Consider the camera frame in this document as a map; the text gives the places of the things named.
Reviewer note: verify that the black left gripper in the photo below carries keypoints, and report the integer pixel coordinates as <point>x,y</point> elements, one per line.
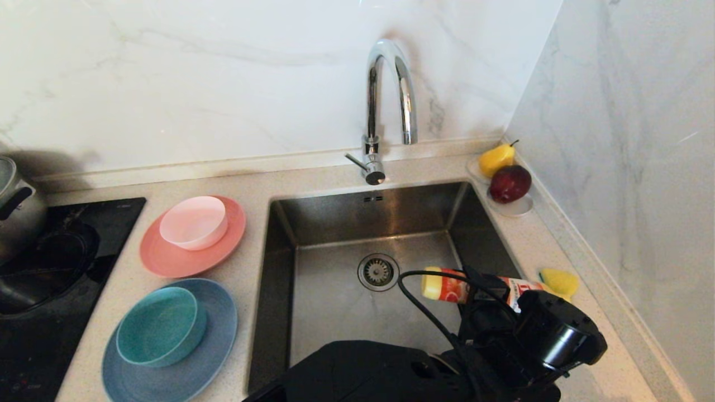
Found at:
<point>542,340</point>

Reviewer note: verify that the yellow-capped orange dish soap bottle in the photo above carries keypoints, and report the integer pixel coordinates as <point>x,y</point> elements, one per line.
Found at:
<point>447,287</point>

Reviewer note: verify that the chrome gooseneck faucet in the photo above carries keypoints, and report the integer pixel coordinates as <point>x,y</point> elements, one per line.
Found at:
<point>373,100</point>

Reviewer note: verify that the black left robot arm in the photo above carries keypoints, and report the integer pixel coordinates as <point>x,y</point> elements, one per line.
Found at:
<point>357,374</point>

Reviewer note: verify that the yellow sponge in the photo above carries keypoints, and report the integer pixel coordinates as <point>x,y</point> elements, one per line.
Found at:
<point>561,281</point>

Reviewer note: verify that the stainless steel sink basin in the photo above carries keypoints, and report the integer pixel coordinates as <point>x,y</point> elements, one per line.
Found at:
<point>335,318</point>

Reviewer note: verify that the small white dish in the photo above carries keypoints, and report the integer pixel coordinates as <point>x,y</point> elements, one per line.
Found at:
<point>519,209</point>
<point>473,169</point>

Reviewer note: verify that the round metal drain strainer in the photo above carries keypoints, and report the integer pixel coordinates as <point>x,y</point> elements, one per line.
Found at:
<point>378,272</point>

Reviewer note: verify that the dark red apple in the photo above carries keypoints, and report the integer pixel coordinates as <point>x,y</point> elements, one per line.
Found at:
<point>510,183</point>

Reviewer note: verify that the yellow pear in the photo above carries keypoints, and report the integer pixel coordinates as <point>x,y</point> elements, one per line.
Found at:
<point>495,159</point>

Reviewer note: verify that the blue plate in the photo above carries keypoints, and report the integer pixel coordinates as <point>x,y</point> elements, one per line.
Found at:
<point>215,346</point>

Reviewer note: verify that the light pink bowl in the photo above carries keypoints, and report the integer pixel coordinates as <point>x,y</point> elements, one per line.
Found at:
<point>194,222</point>

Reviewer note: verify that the salmon pink plate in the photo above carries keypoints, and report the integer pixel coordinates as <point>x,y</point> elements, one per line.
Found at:
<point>166,261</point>

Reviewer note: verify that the teal bowl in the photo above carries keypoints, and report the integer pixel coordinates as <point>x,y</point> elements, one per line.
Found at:
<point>157,328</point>

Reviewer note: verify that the black induction cooktop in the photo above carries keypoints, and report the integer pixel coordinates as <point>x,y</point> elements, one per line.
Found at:
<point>120,220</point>

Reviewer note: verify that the black frying pan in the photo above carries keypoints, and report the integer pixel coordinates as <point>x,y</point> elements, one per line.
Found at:
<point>50,268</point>

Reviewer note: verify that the steel cooking pot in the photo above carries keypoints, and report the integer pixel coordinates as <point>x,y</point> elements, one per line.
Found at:
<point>22,223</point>

